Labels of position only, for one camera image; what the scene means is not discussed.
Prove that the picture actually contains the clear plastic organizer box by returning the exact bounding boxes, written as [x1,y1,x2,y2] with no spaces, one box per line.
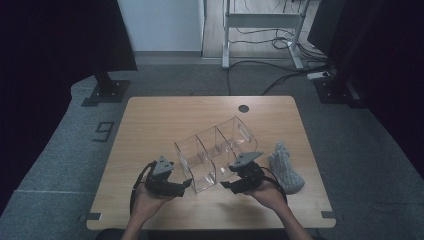
[173,115,259,194]

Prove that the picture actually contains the black stand with square base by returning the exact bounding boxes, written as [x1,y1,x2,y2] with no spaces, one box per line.
[89,66,131,104]
[314,74,363,108]

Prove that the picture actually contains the white metal desk frame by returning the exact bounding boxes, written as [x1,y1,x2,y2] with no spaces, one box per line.
[221,0,309,70]

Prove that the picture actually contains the white power strip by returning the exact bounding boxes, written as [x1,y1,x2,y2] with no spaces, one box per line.
[306,70,331,81]

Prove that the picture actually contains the black floor cable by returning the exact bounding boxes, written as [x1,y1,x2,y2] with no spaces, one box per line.
[262,64,331,96]
[226,59,301,96]

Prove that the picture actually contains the grey cloth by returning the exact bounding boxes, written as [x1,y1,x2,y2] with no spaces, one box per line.
[268,141,306,195]

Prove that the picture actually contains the tangle of black cables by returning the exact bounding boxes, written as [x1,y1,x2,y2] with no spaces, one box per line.
[229,26,329,64]

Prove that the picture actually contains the person's left hand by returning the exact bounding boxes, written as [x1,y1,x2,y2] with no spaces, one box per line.
[133,184,173,221]

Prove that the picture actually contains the black curtain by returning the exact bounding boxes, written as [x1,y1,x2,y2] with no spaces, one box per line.
[0,0,138,214]
[306,0,424,183]

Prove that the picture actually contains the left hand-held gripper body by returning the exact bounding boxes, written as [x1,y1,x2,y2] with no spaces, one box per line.
[145,155,178,197]

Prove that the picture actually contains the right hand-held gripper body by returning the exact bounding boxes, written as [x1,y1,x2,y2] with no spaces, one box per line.
[229,151,267,191]

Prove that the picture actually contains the person's right hand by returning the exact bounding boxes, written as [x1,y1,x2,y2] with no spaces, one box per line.
[244,179,288,212]

